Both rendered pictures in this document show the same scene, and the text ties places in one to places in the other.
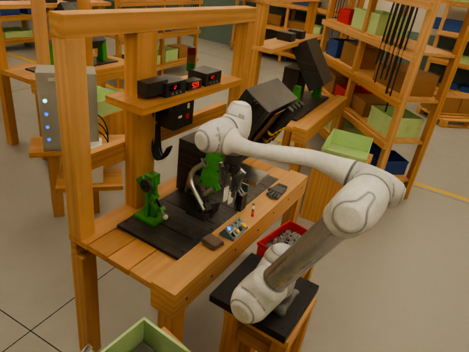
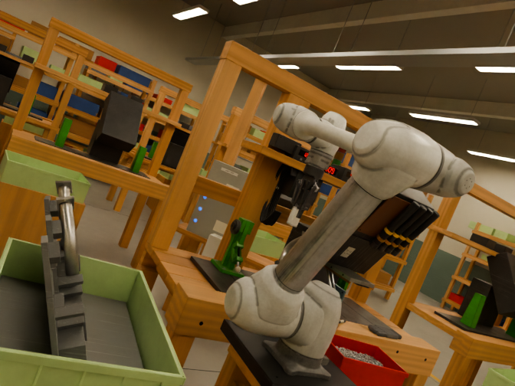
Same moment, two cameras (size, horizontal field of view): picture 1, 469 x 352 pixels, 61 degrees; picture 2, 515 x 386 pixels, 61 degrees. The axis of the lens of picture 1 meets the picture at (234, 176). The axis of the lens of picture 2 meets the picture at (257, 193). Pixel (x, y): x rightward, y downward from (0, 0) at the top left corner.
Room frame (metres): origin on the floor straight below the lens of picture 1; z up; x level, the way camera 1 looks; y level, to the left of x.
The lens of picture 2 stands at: (-0.02, -0.74, 1.44)
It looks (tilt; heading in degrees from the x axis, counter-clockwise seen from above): 3 degrees down; 32
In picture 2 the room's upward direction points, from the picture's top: 22 degrees clockwise
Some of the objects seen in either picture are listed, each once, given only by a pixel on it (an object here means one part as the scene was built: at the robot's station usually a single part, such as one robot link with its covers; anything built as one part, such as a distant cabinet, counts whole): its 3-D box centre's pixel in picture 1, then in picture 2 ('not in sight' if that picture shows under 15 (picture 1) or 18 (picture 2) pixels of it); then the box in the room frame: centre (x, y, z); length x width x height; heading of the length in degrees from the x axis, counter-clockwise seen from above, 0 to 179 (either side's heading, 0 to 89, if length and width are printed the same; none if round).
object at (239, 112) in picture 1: (236, 121); (326, 132); (1.46, 0.02, 1.65); 0.13 x 0.11 x 0.16; 150
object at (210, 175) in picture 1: (215, 166); not in sight; (2.00, 0.11, 1.17); 0.13 x 0.12 x 0.20; 152
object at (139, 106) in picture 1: (181, 89); (317, 175); (2.21, 0.36, 1.52); 0.90 x 0.25 x 0.04; 152
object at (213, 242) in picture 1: (212, 241); not in sight; (1.66, 0.07, 0.91); 0.10 x 0.08 x 0.03; 52
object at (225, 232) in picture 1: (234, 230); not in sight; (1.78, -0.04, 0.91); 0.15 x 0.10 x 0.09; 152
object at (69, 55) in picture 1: (175, 112); (303, 198); (2.23, 0.40, 1.36); 1.49 x 0.09 x 0.97; 152
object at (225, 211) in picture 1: (209, 200); (297, 296); (2.09, 0.13, 0.89); 1.10 x 0.42 x 0.02; 152
